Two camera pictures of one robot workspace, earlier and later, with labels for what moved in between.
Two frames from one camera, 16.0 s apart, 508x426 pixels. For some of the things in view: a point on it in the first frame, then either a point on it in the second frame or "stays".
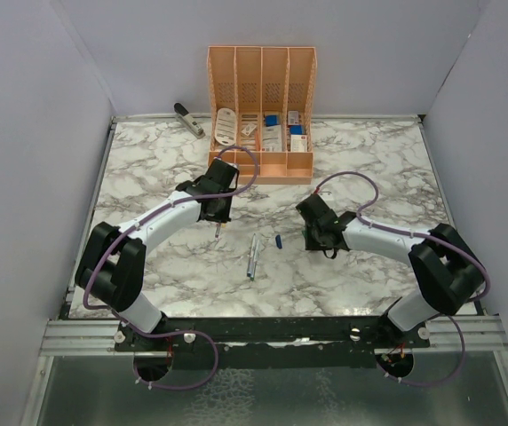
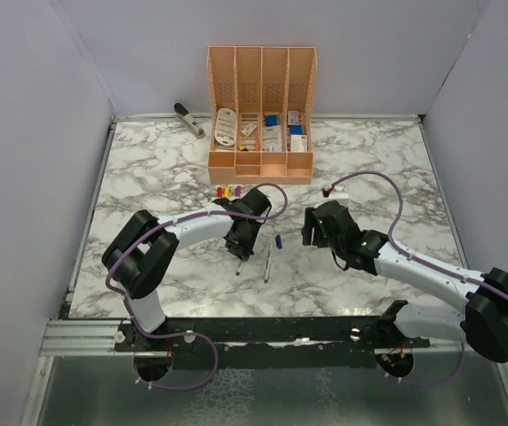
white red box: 298,143 stays
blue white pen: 251,256 → 239,269
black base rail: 269,343 stays
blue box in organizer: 271,121 stays
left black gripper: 222,216 → 242,252
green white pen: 254,261 → 268,262
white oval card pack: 226,127 stays
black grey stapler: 187,121 stays
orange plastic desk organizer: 264,98 stays
